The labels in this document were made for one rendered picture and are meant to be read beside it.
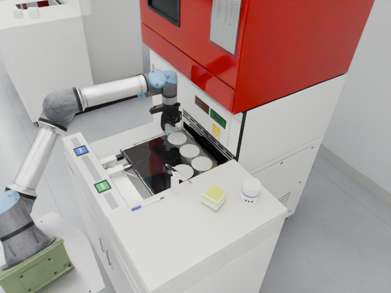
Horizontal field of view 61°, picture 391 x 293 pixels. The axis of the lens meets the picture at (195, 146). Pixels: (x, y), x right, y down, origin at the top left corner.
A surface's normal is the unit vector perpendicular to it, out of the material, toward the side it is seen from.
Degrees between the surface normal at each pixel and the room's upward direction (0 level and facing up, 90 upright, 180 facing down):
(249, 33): 90
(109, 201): 0
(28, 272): 90
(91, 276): 0
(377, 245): 0
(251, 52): 90
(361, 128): 90
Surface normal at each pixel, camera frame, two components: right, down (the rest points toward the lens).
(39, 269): 0.68, 0.50
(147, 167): 0.04, -0.76
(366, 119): -0.83, 0.33
